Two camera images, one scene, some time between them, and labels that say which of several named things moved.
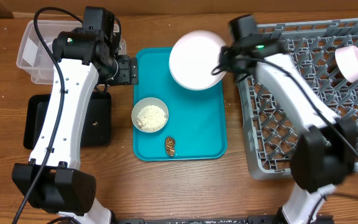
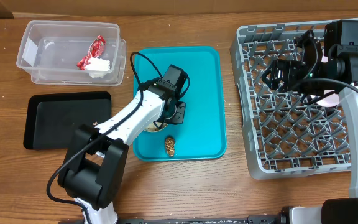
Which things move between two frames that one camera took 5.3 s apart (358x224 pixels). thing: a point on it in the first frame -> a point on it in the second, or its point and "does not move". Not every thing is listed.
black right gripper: x=225 y=61 -> x=278 y=73
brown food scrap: x=170 y=145 does not move
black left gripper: x=129 y=71 -> x=179 y=117
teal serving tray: x=197 y=119 does not move
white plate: x=192 y=58 -> x=330 y=101
